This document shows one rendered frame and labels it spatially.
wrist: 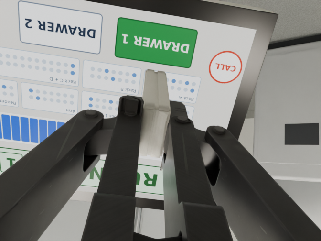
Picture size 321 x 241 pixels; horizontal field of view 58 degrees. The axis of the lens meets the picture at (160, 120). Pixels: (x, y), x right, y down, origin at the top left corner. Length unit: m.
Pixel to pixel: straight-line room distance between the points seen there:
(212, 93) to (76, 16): 0.19
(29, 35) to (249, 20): 0.25
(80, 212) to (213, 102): 1.06
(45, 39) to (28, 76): 0.05
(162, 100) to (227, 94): 0.23
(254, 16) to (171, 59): 0.11
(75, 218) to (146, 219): 0.48
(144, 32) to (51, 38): 0.11
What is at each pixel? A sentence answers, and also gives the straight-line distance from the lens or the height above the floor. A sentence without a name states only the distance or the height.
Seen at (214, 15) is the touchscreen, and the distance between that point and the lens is 0.35.
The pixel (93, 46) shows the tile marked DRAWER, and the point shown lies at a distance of 0.36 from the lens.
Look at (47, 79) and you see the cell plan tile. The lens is 0.39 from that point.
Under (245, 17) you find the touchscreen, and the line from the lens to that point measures 0.36.
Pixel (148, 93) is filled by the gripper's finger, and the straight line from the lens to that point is 0.16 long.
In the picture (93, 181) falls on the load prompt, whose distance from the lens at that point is 0.45.
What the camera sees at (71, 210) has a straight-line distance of 1.33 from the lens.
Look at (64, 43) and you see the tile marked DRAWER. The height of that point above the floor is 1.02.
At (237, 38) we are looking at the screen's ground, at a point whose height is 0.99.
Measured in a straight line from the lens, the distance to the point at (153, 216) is 1.74.
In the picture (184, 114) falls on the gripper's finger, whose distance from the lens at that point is 0.17.
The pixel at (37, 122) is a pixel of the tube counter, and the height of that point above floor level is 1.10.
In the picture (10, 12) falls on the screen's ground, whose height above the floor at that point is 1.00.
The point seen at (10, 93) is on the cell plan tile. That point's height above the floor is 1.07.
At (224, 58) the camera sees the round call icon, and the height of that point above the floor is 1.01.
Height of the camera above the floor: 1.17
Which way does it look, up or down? 14 degrees down
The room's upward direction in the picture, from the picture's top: 173 degrees counter-clockwise
